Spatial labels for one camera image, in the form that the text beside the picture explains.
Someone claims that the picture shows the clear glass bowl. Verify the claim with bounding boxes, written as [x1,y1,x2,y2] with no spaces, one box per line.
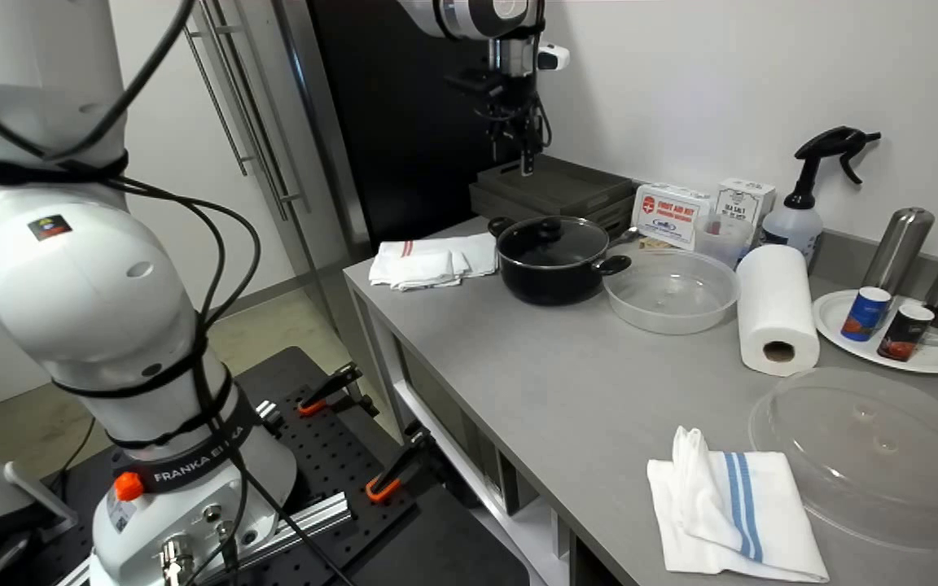
[599,244,740,334]

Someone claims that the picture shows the white towel with red stripe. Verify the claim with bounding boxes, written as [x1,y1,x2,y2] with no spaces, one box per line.
[366,231,502,294]

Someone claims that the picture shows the aluminium rail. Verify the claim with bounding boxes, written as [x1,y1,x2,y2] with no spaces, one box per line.
[54,489,357,586]

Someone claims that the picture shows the clear spray bottle black trigger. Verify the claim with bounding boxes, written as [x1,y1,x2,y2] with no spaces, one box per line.
[759,122,881,264]

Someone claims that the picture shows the small white box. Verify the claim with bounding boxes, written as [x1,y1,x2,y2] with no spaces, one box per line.
[707,175,778,267]

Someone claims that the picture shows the dark tall refrigerator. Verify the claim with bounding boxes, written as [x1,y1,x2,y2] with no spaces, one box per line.
[180,0,560,272]

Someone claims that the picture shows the small blue and white jar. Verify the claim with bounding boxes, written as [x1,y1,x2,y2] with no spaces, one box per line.
[838,282,891,344]

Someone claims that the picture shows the red and white box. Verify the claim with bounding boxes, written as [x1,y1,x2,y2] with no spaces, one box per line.
[628,180,716,255]

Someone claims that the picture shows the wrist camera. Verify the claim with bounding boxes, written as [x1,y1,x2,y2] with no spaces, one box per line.
[538,42,572,74]

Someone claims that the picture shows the small dark red jar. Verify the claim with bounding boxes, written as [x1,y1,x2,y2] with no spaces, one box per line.
[875,300,938,365]

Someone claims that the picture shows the white towel with blue stripes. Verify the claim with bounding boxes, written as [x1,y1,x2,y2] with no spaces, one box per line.
[643,422,835,586]

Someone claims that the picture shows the white paper towel roll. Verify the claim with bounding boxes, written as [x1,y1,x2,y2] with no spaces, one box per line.
[731,239,825,382]

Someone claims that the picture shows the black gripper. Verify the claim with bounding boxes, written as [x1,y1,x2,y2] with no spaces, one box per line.
[480,34,557,180]

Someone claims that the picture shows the black clamp with orange handle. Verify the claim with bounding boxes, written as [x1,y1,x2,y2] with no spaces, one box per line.
[294,359,366,420]
[360,425,434,509]

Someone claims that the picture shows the black cooking pot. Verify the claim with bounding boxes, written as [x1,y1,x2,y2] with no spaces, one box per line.
[485,212,634,308]

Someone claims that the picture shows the black robot table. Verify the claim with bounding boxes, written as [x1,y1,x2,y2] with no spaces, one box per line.
[0,342,538,586]

